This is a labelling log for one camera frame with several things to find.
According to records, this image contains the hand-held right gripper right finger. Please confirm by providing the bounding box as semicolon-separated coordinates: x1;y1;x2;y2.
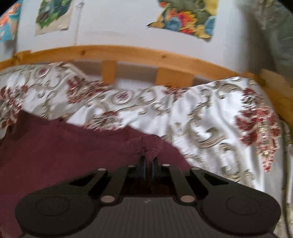
152;157;232;205

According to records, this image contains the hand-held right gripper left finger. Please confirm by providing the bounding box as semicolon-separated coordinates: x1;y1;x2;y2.
67;156;147;205

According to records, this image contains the maroon long-sleeve sweater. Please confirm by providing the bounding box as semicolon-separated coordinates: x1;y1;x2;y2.
0;110;191;238

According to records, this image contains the white floral bedspread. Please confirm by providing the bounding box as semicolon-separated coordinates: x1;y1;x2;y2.
0;62;286;190

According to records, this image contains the wooden bed frame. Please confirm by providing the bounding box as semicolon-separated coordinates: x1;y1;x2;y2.
0;45;293;129

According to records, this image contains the colourful mushroom wall poster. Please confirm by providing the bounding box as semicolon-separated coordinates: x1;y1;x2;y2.
146;0;219;41

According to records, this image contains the green figure wall poster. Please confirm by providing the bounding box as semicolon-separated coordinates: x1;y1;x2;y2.
34;0;75;36

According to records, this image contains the orange-haired figure wall poster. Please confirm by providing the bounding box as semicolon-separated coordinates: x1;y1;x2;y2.
0;0;24;43

